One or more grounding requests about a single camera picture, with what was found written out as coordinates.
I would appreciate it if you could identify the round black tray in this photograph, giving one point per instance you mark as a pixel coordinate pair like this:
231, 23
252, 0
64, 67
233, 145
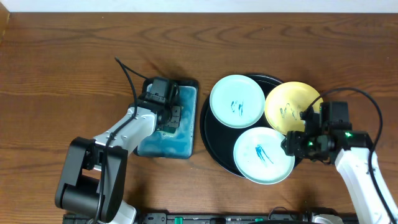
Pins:
219, 139

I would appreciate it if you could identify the light blue plate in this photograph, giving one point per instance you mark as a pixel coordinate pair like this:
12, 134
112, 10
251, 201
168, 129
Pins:
237, 101
258, 155

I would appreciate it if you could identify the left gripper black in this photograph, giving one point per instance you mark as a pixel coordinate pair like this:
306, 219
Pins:
175, 116

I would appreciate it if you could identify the yellow plate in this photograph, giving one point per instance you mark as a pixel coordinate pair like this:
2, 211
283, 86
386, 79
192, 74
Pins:
285, 103

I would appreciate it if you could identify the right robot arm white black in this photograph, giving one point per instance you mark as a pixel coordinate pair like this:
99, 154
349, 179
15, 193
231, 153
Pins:
350, 152

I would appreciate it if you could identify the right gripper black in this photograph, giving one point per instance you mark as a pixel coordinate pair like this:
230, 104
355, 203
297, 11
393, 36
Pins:
294, 139

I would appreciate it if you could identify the rectangular tray with soapy water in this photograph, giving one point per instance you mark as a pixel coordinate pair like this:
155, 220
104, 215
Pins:
180, 144

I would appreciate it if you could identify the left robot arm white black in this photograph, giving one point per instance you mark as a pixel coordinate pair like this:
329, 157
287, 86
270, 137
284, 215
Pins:
94, 172

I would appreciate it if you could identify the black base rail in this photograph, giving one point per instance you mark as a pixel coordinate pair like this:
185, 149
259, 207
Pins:
162, 218

